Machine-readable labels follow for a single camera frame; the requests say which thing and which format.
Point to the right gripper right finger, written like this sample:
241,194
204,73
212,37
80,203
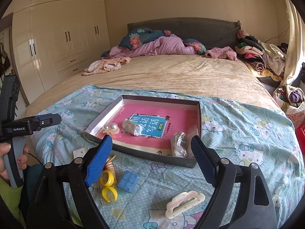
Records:
205,160

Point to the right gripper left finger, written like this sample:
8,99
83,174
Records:
97,159

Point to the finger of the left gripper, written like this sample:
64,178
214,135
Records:
47,120

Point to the beige spiral hair clip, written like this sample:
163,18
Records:
109,166

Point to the silver jewelry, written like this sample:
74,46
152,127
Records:
178,145

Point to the blue square box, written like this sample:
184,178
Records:
128,181

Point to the cream pink cloud hair claw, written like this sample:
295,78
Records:
183,202

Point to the green sleeve forearm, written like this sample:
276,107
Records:
18,199

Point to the left hand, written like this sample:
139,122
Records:
22,160

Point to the white earring card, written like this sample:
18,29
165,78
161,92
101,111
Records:
79,153

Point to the pearl hair clip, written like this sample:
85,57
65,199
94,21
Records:
111,129

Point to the hello kitty blue blanket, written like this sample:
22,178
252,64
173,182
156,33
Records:
240,132

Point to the grey cardboard box tray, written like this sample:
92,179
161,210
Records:
166,159

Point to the hanging bags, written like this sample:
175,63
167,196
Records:
4,61

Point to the pink white garment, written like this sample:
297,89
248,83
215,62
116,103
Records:
105,65

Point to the beige bed cover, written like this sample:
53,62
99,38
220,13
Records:
187,74

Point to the cream wardrobe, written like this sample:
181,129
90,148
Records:
55,39

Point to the pink fuzzy garment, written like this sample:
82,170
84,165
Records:
226,53

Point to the floral dark pillow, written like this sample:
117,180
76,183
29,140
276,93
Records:
139,36

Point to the pile of clothes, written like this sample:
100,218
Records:
263,60

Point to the pink purple duvet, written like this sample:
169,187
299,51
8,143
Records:
172,45

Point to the grey headboard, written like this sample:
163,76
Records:
210,32

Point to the cream curtain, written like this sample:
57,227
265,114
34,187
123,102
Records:
295,52

